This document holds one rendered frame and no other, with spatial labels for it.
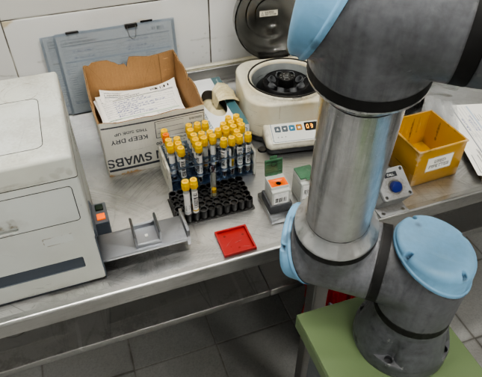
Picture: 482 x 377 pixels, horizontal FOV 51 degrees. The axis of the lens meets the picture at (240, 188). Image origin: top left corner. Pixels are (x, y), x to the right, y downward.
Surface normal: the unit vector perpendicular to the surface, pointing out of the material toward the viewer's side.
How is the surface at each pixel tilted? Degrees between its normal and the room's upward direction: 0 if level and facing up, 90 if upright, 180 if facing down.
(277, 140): 25
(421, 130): 90
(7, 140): 0
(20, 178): 90
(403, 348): 71
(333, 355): 2
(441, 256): 9
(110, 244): 0
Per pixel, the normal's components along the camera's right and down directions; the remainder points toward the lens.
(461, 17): -0.30, 0.47
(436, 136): -0.93, 0.25
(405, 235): 0.14, -0.72
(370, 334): -0.85, 0.03
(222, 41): 0.34, 0.63
